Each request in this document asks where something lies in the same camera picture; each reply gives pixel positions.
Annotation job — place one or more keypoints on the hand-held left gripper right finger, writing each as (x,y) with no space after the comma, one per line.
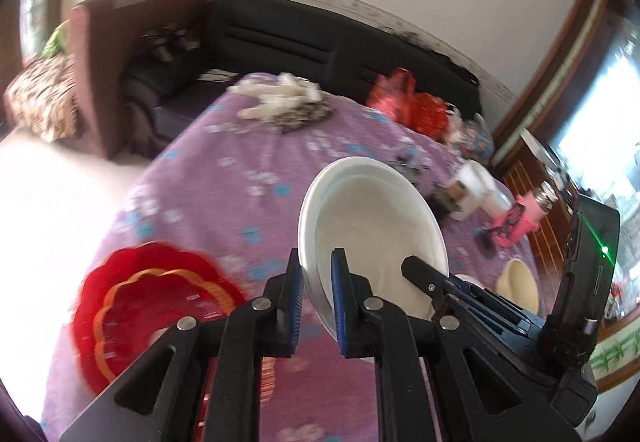
(339,302)

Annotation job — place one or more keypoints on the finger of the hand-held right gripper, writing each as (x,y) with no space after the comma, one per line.
(495,309)
(425,279)

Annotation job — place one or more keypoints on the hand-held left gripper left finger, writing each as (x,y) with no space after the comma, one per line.
(296,294)

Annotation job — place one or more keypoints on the small beige dish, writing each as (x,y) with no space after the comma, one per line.
(517,284)

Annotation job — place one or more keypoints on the white ceramic bowl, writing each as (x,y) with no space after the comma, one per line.
(380,222)

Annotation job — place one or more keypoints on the red scalloped plate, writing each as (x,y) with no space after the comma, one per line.
(150,302)

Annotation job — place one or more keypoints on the brown brick-pattern cabinet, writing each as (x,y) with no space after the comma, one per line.
(540,212)

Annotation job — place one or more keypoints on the pink flask with knit sleeve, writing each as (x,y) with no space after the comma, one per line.
(520,222)

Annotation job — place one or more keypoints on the white plastic jar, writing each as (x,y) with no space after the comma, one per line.
(472,187)

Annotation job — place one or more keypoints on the purple floral tablecloth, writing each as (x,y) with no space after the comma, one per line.
(225,171)

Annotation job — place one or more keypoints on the blue printed bag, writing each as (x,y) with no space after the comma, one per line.
(480,136)

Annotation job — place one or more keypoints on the red plastic bag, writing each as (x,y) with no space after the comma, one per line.
(430,116)
(392,94)

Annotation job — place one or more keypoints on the leopard print cloth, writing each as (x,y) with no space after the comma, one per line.
(305,114)

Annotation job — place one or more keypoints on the white crumpled cloth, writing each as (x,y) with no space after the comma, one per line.
(280,91)

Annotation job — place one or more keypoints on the black sofa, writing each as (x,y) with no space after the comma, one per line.
(280,36)

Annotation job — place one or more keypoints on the brown armchair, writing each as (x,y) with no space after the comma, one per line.
(95,71)

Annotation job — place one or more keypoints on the brown floral blanket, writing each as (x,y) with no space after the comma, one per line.
(40,96)

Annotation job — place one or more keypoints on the green cloth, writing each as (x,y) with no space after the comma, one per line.
(57,39)

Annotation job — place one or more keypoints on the dark framed window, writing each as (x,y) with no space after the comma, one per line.
(37,6)

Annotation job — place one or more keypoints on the wooden door frame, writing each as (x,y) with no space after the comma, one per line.
(560,56)

